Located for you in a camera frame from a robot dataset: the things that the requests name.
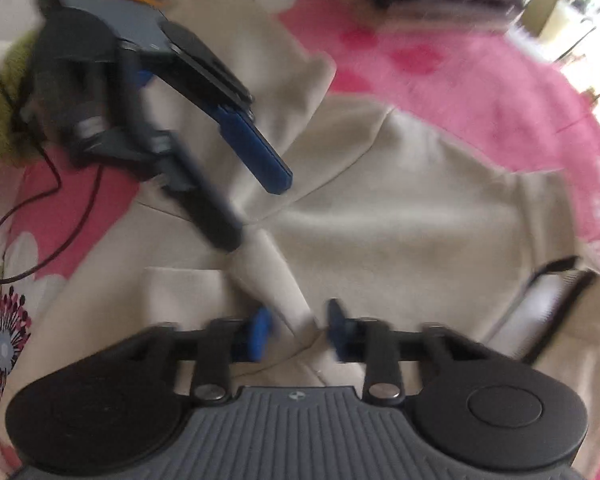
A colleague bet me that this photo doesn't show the green cloth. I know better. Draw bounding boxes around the green cloth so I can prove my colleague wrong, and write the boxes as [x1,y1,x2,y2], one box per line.
[0,30,38,303]

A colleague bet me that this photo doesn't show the beige zip jacket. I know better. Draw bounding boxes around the beige zip jacket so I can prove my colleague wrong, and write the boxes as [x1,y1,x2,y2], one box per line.
[25,0,600,480]

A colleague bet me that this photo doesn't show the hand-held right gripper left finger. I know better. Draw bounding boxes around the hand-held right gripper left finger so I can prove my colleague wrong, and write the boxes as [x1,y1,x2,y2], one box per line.
[130,306,275,407]

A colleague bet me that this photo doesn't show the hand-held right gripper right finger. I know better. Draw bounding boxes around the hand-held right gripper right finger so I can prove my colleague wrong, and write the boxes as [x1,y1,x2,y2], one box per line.
[326,298,487,407]

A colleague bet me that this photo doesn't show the black cable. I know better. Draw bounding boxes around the black cable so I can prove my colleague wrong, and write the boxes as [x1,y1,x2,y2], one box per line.
[0,32,106,285]

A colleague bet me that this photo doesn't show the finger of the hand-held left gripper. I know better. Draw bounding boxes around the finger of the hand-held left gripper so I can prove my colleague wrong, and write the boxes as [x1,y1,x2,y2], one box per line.
[160,20,294,196]
[105,51,245,254]

